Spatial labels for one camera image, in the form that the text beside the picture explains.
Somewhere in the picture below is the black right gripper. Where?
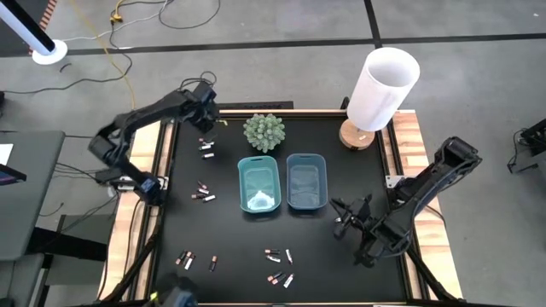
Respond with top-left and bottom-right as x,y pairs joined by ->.
329,194 -> 381,240

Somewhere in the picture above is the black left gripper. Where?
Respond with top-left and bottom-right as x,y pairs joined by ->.
186,99 -> 222,144

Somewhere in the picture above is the blue plastic bin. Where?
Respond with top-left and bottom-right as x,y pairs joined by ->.
285,153 -> 328,211

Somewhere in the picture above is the potted green succulent plant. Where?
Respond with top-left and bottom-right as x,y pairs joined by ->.
242,113 -> 287,154

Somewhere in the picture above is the teal plastic bin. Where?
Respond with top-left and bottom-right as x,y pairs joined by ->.
236,154 -> 282,214

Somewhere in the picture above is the white shade table lamp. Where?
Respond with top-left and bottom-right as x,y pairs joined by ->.
339,46 -> 421,151

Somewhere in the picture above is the dark blue blurred object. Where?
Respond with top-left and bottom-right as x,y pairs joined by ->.
147,272 -> 201,307

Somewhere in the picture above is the pole with round white base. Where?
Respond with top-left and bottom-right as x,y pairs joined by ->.
0,0 -> 69,66

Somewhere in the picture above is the grey desk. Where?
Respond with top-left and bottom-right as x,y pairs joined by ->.
0,130 -> 66,262

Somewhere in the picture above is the dark tablet device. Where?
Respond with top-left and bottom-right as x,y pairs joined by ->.
0,164 -> 27,187

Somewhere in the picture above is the white paper sheet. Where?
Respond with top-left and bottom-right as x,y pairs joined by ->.
0,143 -> 15,166

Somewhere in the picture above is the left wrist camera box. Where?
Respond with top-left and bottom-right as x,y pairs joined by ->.
196,80 -> 217,103

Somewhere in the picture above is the black looped floor cable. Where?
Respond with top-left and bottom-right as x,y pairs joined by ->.
177,70 -> 218,93

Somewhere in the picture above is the black curved floor cable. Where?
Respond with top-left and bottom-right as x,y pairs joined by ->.
158,0 -> 222,31

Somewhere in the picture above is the white floor cable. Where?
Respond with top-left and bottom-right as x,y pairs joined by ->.
61,0 -> 174,43

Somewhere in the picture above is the black metal table frame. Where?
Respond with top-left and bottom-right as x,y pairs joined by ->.
97,108 -> 468,307

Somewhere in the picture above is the yellow extension cable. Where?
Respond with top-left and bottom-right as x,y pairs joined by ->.
67,0 -> 137,111

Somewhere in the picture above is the long black floor cable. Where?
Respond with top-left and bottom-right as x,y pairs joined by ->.
0,23 -> 134,96

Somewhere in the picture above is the black equipment with cables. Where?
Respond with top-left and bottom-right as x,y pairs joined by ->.
506,118 -> 546,174

